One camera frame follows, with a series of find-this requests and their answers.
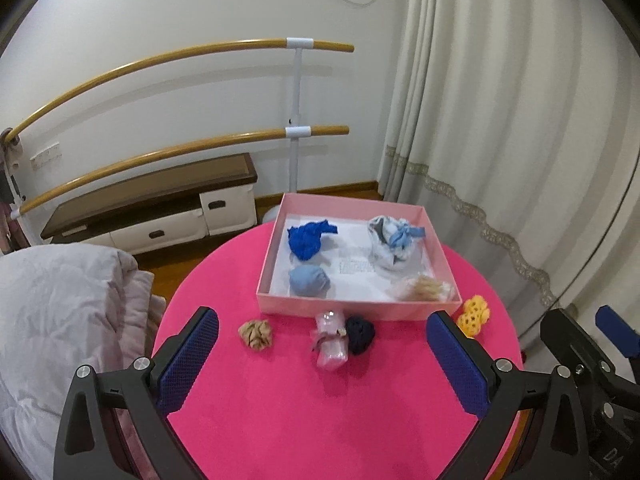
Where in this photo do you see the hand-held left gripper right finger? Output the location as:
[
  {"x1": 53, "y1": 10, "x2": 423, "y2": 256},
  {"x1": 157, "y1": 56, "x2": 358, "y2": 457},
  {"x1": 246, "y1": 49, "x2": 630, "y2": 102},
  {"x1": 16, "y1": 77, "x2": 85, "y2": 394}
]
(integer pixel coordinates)
[{"x1": 426, "y1": 310, "x2": 588, "y2": 480}]

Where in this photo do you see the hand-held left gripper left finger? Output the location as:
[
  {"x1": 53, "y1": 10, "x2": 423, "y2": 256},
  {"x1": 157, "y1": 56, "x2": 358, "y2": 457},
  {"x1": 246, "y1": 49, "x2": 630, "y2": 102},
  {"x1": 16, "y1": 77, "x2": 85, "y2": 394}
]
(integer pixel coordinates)
[{"x1": 52, "y1": 306, "x2": 220, "y2": 480}]

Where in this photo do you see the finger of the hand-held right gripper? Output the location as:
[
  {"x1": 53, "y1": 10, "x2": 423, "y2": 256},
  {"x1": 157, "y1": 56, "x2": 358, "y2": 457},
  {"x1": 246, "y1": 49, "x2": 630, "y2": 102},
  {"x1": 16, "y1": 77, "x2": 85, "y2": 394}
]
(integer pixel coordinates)
[
  {"x1": 595, "y1": 304, "x2": 640, "y2": 359},
  {"x1": 542, "y1": 309, "x2": 616, "y2": 386}
]

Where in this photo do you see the yellow crochet toy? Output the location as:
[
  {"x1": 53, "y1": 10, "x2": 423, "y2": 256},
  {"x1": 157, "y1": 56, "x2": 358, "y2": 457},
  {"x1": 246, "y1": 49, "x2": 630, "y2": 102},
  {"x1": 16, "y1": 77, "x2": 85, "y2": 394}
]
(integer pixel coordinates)
[{"x1": 457, "y1": 296, "x2": 491, "y2": 336}]

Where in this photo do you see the beige scrunchie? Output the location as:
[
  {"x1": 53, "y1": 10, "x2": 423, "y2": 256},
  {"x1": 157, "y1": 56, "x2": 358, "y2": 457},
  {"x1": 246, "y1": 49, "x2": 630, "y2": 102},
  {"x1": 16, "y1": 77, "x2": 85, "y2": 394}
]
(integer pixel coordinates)
[{"x1": 238, "y1": 319, "x2": 273, "y2": 351}]

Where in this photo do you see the clear bag of cotton swabs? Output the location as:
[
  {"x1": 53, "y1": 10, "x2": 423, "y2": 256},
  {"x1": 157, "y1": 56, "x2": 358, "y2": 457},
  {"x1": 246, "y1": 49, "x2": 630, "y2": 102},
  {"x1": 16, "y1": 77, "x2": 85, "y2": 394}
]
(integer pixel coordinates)
[{"x1": 392, "y1": 275, "x2": 457, "y2": 303}]

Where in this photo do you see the navy scrunchie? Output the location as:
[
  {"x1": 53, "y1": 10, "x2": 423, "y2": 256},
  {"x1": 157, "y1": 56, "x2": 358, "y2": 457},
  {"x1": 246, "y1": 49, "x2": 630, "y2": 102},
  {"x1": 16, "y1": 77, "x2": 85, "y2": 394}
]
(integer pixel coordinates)
[{"x1": 345, "y1": 316, "x2": 376, "y2": 356}]

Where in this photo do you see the pink cardboard box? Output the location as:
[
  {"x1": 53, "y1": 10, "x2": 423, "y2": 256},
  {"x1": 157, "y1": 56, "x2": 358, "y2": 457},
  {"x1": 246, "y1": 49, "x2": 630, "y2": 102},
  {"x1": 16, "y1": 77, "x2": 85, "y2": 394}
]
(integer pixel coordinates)
[{"x1": 256, "y1": 192, "x2": 462, "y2": 322}]

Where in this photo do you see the clear pink-zip bag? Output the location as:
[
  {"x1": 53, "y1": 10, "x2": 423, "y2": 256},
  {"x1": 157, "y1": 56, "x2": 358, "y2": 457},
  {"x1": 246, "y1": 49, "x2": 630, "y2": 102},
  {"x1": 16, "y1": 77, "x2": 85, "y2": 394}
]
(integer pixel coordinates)
[{"x1": 310, "y1": 311, "x2": 350, "y2": 372}]

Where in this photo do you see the white pouch with blue ribbon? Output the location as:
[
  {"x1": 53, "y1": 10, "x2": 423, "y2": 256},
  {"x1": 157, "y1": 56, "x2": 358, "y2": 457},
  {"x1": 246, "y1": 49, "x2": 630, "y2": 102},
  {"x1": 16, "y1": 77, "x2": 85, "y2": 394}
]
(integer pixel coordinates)
[{"x1": 367, "y1": 215, "x2": 426, "y2": 273}]

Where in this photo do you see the light blue scrunchie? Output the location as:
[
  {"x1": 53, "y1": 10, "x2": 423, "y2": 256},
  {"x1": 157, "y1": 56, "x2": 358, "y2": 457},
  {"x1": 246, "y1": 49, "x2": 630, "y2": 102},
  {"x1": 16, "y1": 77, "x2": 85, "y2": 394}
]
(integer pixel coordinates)
[{"x1": 289, "y1": 265, "x2": 331, "y2": 297}]

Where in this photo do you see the blue fluffy cloth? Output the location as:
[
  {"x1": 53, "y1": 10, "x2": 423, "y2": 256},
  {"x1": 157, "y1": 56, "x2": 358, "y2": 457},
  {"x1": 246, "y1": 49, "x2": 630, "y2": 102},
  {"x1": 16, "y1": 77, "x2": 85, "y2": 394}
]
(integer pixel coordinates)
[{"x1": 287, "y1": 219, "x2": 338, "y2": 262}]

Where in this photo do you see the round pink table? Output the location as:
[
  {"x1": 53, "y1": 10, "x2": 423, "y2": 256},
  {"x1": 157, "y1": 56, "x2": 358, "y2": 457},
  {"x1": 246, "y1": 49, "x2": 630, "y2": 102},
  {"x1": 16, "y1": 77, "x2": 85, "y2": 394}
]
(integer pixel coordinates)
[{"x1": 150, "y1": 220, "x2": 523, "y2": 480}]

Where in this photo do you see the grey quilted blanket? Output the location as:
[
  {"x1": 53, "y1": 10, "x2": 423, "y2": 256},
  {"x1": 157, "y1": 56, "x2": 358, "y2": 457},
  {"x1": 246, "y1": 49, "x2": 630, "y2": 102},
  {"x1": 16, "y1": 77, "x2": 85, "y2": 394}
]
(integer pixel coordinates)
[{"x1": 0, "y1": 245, "x2": 166, "y2": 480}]

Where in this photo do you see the low brown-topped cabinet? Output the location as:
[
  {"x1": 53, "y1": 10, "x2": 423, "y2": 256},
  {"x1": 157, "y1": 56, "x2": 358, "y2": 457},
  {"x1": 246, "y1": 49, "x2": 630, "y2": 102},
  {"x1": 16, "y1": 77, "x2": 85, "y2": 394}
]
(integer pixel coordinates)
[{"x1": 40, "y1": 154, "x2": 259, "y2": 256}]

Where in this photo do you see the cream lace-trimmed curtain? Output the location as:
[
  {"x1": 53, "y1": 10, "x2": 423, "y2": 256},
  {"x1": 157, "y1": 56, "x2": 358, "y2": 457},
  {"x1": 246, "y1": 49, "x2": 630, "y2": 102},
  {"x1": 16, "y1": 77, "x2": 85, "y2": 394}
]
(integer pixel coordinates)
[{"x1": 377, "y1": 0, "x2": 640, "y2": 346}]

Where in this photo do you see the thin black cord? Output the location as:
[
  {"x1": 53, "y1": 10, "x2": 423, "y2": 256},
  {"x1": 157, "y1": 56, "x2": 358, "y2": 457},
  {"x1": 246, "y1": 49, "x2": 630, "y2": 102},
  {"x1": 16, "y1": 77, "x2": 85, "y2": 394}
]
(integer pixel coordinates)
[{"x1": 547, "y1": 150, "x2": 640, "y2": 311}]

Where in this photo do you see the white wall socket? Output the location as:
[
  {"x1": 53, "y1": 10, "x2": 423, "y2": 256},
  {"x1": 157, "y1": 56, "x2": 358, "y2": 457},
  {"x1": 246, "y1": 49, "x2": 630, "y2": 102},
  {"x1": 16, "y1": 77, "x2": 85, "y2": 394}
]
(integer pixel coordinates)
[{"x1": 30, "y1": 144, "x2": 62, "y2": 167}]

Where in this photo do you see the white barre stand post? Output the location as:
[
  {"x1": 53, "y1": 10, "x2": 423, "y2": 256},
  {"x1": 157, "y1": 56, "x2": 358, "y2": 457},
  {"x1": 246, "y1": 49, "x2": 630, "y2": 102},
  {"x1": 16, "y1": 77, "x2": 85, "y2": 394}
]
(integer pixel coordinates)
[{"x1": 285, "y1": 37, "x2": 313, "y2": 193}]

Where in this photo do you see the long wooden barre rail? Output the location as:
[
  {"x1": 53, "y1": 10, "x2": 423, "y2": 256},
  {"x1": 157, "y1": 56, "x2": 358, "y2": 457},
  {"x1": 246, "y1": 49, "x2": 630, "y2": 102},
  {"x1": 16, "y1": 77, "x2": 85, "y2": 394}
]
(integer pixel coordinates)
[{"x1": 0, "y1": 37, "x2": 355, "y2": 143}]

